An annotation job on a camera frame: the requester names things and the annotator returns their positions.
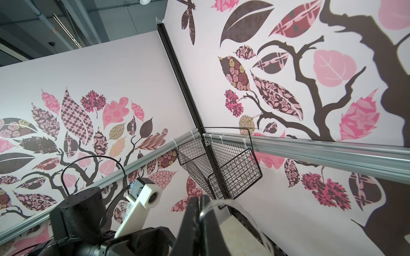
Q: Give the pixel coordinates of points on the black wire basket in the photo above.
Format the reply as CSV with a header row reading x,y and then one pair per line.
x,y
224,169

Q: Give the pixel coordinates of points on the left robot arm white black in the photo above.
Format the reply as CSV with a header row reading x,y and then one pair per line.
x,y
78,227

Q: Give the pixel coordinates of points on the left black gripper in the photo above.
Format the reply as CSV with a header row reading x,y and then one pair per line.
x,y
146,242

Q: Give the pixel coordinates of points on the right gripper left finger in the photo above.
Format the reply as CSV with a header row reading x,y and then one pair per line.
x,y
187,241

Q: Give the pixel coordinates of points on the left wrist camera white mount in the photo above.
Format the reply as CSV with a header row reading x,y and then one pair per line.
x,y
144,195

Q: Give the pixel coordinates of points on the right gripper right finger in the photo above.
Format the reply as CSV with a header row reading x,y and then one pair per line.
x,y
211,238

